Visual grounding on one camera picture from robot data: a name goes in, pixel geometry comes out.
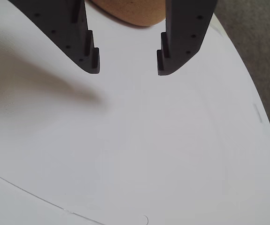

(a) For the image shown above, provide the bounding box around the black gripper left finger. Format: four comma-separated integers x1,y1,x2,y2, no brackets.
9,0,100,75

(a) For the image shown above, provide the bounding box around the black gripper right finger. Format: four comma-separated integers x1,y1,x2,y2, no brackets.
156,0,218,76

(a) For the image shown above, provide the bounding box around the cork pen holder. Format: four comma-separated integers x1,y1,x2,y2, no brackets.
85,0,167,27

